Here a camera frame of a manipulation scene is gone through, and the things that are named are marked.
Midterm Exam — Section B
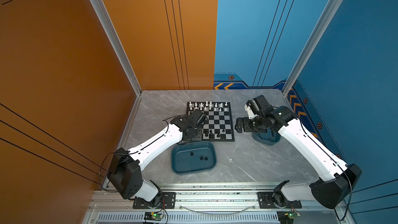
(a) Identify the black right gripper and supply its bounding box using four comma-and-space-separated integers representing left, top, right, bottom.
232, 115, 265, 133

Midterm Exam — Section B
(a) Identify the teal tray with white pieces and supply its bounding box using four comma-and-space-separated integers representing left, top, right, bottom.
252, 130, 281, 146

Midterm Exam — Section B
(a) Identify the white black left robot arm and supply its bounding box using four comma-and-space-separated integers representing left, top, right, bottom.
106, 110, 207, 207

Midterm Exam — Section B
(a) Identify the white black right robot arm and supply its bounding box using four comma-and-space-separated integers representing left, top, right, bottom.
235, 95, 362, 209

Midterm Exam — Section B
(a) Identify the teal tray with black pieces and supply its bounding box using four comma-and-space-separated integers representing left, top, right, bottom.
171, 141, 217, 175

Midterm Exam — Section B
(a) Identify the green circuit board left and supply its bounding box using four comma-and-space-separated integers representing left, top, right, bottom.
143, 212, 166, 224

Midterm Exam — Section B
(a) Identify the circuit board right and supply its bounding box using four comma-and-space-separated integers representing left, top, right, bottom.
277, 211, 301, 224

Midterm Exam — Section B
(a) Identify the black white chessboard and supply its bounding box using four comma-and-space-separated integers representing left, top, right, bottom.
182, 101, 235, 142

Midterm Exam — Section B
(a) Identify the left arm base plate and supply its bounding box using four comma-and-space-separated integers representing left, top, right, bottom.
133, 191, 176, 209

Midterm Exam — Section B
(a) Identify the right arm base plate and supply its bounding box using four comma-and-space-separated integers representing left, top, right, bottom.
257, 191, 302, 209

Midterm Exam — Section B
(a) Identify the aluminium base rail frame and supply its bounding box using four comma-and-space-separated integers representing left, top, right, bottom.
83, 182, 355, 224

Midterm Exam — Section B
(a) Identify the right aluminium corner post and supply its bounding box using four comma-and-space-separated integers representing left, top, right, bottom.
282, 0, 343, 96

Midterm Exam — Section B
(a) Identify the aluminium corner post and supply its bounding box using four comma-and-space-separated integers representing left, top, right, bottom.
89, 0, 142, 96
282, 0, 343, 96

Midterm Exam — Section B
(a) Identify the left aluminium corner post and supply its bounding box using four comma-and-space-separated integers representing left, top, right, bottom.
89, 0, 142, 96

